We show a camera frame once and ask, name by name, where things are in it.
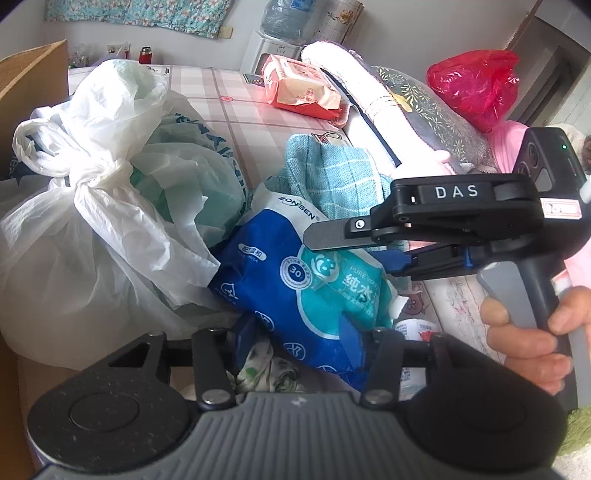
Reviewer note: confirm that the floral green cloth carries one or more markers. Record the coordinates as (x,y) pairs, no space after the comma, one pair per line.
(268,369)

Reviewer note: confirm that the wall socket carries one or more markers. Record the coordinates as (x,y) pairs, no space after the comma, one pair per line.
(225,32)

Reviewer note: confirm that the white bottle with red print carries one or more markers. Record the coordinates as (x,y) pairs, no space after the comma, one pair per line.
(415,360)

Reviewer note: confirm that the floral wall cloth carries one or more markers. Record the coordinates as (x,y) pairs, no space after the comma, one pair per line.
(138,14)

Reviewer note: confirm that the person's right hand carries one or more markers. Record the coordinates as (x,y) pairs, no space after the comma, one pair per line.
(526,355)

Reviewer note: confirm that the rolled mat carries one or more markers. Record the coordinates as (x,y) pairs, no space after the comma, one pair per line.
(341,21)

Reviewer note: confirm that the floral pillow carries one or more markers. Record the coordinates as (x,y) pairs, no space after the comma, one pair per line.
(438,115)

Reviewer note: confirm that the grey printed blanket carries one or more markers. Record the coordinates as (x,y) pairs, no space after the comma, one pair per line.
(418,127)

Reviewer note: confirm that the white water dispenser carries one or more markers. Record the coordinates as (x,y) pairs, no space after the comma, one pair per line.
(268,53)

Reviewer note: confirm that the green fluffy mat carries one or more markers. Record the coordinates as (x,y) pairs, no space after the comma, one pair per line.
(579,431)

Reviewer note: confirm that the brown cardboard box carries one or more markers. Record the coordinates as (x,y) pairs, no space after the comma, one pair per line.
(32,78)

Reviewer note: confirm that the blue water jug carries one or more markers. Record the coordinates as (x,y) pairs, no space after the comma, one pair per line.
(286,16)

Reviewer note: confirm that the teal towel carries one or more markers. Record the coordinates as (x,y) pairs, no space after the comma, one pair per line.
(332,170)

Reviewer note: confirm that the red thermos bottle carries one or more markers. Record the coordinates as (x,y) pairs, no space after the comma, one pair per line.
(145,55)

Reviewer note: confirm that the red plastic bag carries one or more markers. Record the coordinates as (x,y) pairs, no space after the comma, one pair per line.
(475,87)

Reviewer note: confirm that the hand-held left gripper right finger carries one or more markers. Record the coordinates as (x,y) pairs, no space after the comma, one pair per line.
(385,355)

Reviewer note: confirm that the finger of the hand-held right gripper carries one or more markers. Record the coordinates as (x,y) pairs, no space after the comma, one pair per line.
(332,235)
(415,265)

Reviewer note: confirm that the blue wet wipes pack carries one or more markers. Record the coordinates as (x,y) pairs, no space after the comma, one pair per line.
(286,295)

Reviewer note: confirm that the white fuzzy blanket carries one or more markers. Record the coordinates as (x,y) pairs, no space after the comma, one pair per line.
(351,74)

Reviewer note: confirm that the red tissue pack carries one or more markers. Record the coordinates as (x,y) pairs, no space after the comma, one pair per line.
(300,87)

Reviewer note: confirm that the white plastic bag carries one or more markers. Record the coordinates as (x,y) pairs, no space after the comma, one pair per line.
(92,221)

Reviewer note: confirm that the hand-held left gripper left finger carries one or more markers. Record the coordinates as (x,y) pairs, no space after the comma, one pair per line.
(243,344)

